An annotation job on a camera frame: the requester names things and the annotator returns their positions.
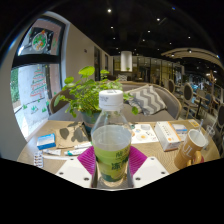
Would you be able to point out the grey white chevron cushion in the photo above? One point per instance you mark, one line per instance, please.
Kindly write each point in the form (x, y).
(150, 100)

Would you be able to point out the small blue box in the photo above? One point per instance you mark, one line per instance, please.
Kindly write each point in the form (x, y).
(46, 141)

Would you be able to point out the small white blue-edged box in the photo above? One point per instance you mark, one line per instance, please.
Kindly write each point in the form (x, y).
(180, 128)

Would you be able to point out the silver blister pack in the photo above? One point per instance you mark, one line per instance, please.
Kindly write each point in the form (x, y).
(38, 160)

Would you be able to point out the clear green-labelled drink bottle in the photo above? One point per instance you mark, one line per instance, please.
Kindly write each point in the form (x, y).
(111, 143)

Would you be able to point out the brown lettered ceramic mug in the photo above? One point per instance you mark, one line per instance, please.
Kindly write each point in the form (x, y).
(186, 153)

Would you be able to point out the white ointment tube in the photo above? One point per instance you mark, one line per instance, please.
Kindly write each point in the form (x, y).
(76, 152)

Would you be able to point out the grey wood-framed sofa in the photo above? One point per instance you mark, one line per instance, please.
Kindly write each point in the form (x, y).
(168, 100)

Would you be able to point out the group of dining chairs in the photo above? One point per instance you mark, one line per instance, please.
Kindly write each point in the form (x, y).
(188, 95)

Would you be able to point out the window with festive stickers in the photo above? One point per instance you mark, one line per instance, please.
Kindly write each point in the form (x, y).
(36, 76)

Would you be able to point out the group of ceiling spotlights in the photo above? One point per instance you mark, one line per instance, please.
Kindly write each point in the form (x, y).
(109, 10)

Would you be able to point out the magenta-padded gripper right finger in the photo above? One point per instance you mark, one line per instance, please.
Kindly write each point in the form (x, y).
(148, 168)

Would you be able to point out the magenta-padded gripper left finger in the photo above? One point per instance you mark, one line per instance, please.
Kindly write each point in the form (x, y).
(75, 168)

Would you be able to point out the yellow square table sign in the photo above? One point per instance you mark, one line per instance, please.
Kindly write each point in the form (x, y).
(194, 123)

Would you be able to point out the white orange-printed carton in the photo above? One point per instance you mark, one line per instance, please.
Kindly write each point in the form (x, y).
(166, 135)

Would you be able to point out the white printed pamphlet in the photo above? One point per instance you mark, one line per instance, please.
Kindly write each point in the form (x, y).
(143, 135)

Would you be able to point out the green potted plant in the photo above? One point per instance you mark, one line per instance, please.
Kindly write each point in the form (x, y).
(86, 96)

